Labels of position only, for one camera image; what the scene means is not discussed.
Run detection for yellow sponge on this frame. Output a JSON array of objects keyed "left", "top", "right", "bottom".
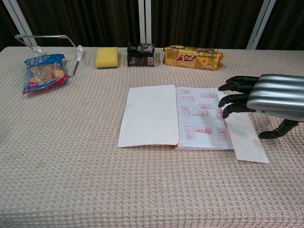
[{"left": 95, "top": 47, "right": 119, "bottom": 69}]

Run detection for white frame post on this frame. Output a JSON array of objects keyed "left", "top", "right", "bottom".
[
  {"left": 246, "top": 0, "right": 277, "bottom": 50},
  {"left": 2, "top": 0, "right": 39, "bottom": 49},
  {"left": 138, "top": 0, "right": 152, "bottom": 48}
]

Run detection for open white lined notebook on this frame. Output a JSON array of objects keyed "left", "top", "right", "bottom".
[{"left": 117, "top": 85, "right": 236, "bottom": 151}]

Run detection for golden biscuit package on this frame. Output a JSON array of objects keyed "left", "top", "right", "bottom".
[{"left": 161, "top": 45, "right": 226, "bottom": 71}]

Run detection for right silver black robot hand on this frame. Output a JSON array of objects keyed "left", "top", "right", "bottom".
[{"left": 218, "top": 74, "right": 304, "bottom": 140}]

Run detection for black printed carton box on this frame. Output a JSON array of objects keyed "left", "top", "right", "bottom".
[{"left": 126, "top": 42, "right": 156, "bottom": 67}]

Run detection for blue snack bag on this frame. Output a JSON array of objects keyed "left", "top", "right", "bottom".
[{"left": 23, "top": 53, "right": 68, "bottom": 95}]

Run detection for metal wire stand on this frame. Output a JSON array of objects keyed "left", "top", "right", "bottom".
[{"left": 14, "top": 34, "right": 84, "bottom": 78}]

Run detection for beige waffle tablecloth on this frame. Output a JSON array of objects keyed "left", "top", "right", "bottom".
[{"left": 0, "top": 46, "right": 304, "bottom": 228}]

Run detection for dark brown curtain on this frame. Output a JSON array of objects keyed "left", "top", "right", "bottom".
[{"left": 0, "top": 0, "right": 304, "bottom": 51}]

